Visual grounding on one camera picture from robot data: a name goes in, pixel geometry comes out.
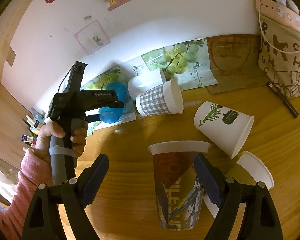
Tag blue translucent plastic cup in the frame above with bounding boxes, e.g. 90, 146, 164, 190
99, 82, 127, 124

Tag red anime print cup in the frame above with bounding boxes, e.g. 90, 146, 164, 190
148, 140, 211, 231

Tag pink sleeve forearm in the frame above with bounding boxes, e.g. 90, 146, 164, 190
0, 153, 52, 239

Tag brown kraft paper cup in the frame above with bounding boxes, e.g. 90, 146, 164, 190
203, 151, 275, 219

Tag white frosted plastic cup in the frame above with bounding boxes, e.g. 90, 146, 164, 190
127, 68, 166, 101

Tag white bamboo print paper cup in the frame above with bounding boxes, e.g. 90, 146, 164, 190
194, 101, 255, 159

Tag grey checkered paper cup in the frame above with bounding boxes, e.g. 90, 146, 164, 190
135, 79, 184, 116

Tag person left hand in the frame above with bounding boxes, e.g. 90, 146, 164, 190
33, 121, 88, 164

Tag wooden bookshelf unit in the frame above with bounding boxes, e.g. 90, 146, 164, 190
0, 0, 33, 168

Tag black pen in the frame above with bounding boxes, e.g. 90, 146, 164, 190
267, 82, 299, 118

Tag brown cardboard face panel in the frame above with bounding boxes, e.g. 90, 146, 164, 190
207, 34, 268, 94

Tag letter print canvas bag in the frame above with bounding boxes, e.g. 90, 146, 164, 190
258, 16, 300, 98

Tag pink rectangular device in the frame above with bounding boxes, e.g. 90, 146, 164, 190
256, 0, 300, 33

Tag pink framed wall sticker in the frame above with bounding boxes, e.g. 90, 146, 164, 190
74, 20, 111, 55

